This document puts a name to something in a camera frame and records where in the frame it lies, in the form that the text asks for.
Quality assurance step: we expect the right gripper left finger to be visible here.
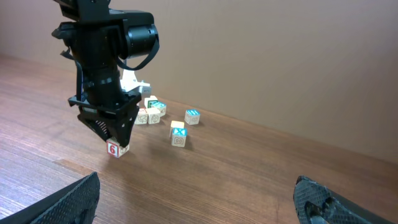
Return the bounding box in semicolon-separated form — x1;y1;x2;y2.
1;172;100;224

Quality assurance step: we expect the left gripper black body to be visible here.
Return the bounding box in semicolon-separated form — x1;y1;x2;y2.
68;90;142;131

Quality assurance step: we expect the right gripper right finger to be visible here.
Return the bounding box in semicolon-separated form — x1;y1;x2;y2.
293;175;393;224

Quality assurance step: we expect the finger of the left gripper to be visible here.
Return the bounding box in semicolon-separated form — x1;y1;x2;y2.
110;105;139;147
77;113;109;141

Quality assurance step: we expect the white number wooden block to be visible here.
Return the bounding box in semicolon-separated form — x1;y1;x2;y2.
106;138;129;158

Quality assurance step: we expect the blue X wooden block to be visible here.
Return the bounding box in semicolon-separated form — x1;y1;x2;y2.
172;128;187;147

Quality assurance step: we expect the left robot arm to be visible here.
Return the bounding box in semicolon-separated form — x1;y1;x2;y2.
52;0;160;147

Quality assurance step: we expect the red framed I block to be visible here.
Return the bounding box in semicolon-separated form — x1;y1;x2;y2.
134;108;148;124

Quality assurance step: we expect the white green wooden block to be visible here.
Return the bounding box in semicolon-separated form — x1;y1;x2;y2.
144;95;158;108

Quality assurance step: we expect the yellow wooden block centre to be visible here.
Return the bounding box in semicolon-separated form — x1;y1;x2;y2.
146;108;161;124

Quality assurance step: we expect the yellow wooden block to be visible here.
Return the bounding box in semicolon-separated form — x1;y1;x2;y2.
169;121;185;138
146;108;161;124

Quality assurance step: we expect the blue D wooden block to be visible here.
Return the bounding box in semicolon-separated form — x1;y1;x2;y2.
151;101;167;117

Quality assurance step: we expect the yellow wooden block right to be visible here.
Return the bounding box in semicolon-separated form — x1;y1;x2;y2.
169;121;185;138

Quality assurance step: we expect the blue symbol wooden block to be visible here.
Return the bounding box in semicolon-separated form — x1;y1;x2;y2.
185;109;200;125

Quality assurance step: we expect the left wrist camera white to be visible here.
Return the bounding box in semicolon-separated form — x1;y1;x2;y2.
120;69;152;98

